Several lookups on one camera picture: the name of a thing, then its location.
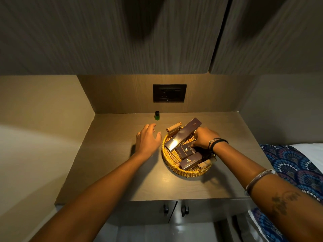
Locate person's right forearm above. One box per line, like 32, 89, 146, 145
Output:
211, 142, 323, 242

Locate black wall socket panel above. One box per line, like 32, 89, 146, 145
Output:
152, 84, 187, 103

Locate person's left hand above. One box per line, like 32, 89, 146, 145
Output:
135, 123, 162, 160

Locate black wrist band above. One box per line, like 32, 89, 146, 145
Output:
210, 139, 229, 152

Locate round wicker basket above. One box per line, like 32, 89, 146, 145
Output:
161, 132, 214, 178

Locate grey lower cabinet door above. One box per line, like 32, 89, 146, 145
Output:
105, 200, 177, 227
169, 198, 257, 225

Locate wide wooden wall cabinet door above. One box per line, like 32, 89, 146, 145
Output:
0, 0, 229, 76

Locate thin silver wrist bracelet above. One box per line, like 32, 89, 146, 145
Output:
208, 137, 222, 149

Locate silver forearm bangle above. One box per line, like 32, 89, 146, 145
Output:
244, 169, 277, 196

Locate narrow wooden wall cabinet door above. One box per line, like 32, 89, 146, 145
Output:
209, 0, 323, 75

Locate long brown box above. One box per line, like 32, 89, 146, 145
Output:
165, 117, 202, 152

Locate small brown box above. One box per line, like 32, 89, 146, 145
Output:
179, 152, 204, 171
175, 142, 197, 160

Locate person's left forearm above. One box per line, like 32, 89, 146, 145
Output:
30, 152, 155, 242

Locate beige tube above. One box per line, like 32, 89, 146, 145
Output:
197, 156, 217, 170
166, 122, 182, 138

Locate person's right hand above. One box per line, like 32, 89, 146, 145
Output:
190, 127, 220, 149

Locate blue patterned bedspread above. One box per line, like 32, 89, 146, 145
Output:
252, 144, 323, 242

